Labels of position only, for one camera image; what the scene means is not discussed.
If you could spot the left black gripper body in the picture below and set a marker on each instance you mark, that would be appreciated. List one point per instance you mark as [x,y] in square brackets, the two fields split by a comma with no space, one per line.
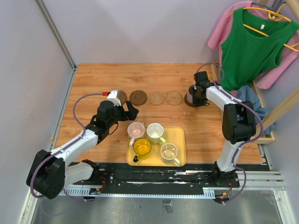
[118,115]

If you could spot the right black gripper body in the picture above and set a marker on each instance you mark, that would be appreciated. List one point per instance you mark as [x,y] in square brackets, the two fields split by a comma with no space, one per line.
[198,100]

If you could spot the pink cup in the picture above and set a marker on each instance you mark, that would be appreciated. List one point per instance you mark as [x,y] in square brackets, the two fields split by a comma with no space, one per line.
[135,131]

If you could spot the dark brown coaster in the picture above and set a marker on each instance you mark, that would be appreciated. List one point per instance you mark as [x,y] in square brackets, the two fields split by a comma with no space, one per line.
[122,97]
[188,104]
[138,97]

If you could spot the white cream cup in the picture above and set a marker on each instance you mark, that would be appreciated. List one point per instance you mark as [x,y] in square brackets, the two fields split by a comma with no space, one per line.
[155,134]

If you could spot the woven coaster back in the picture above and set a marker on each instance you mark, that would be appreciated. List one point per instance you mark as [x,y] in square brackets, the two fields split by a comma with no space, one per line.
[156,98]

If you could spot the woven coaster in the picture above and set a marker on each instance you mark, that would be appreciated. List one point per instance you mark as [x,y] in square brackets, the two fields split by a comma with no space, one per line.
[174,98]
[156,98]

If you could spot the woven coaster front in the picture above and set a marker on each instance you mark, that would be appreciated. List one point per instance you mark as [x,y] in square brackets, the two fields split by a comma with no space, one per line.
[174,98]

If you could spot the purple black cup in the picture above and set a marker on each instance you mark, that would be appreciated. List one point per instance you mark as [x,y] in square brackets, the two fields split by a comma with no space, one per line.
[188,97]

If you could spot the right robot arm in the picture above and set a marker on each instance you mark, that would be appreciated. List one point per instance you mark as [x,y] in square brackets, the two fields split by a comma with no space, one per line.
[238,124]

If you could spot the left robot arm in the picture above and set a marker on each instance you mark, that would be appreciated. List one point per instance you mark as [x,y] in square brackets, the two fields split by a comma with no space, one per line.
[52,171]

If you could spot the yellow black cup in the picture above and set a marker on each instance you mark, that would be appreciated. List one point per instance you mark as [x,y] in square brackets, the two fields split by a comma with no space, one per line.
[142,150]

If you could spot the beige cup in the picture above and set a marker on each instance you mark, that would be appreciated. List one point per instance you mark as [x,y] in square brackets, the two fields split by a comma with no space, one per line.
[169,153]

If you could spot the yellow plastic tray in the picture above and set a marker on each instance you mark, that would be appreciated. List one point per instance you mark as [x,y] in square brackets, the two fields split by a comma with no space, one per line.
[172,134]

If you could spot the blue cloth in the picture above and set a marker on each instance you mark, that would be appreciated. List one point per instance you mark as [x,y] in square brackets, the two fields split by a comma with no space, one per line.
[246,93]

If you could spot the green tank top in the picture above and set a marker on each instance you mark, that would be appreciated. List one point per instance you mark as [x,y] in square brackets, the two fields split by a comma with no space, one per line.
[254,45]

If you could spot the pink t-shirt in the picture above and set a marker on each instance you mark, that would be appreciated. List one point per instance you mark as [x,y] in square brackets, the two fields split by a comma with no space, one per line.
[266,79]

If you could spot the grey hanger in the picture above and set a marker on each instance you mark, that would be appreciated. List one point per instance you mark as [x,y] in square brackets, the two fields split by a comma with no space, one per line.
[273,5]

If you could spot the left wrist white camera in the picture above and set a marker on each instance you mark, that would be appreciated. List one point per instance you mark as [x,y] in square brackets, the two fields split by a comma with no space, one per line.
[114,97]

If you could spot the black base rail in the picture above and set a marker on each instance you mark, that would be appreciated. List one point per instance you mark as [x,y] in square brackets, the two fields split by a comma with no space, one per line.
[190,179]

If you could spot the wooden rack frame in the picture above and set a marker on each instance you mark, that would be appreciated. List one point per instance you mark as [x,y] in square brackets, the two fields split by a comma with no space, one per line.
[285,106]

